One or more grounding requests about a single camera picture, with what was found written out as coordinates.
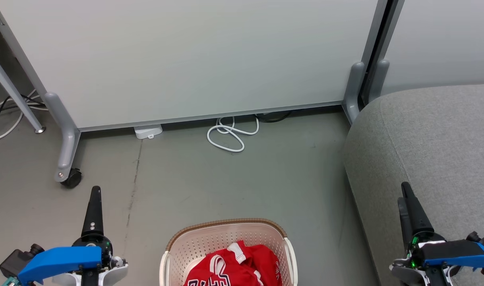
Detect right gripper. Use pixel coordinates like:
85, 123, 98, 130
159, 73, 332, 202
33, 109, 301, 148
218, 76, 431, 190
389, 182, 463, 286

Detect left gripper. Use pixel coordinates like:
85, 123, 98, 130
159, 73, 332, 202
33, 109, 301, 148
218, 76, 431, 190
53, 186, 129, 286

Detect red and white jersey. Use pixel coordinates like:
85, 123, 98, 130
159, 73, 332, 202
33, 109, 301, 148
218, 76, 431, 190
183, 240, 283, 286

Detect grey fabric sofa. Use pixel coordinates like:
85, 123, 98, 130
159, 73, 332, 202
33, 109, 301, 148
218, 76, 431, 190
343, 83, 484, 286

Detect black caster wheel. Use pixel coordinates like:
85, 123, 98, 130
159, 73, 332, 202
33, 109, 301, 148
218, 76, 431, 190
61, 168, 83, 189

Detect grey partition foot with caster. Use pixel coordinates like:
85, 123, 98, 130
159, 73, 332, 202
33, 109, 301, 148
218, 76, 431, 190
45, 92, 81, 183

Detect white power adapter box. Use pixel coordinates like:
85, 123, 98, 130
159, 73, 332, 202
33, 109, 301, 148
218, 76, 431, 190
134, 124, 163, 140

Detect cream laundry basket brown rim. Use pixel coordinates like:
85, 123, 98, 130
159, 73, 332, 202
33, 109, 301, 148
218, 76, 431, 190
159, 218, 298, 286

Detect grey slanted table leg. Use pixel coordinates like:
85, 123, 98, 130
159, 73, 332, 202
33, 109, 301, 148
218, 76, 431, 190
0, 48, 46, 134

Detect large white partition panel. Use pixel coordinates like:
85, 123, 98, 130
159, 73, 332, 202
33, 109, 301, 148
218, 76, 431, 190
0, 0, 389, 132

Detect white floor cable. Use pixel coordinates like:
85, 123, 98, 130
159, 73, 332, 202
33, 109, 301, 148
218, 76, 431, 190
0, 89, 48, 143

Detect coiled white cable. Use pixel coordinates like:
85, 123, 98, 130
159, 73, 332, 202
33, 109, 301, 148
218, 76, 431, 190
207, 115, 260, 153

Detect black cable loop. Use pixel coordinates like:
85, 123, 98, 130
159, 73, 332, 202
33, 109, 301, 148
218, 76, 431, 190
255, 111, 292, 123

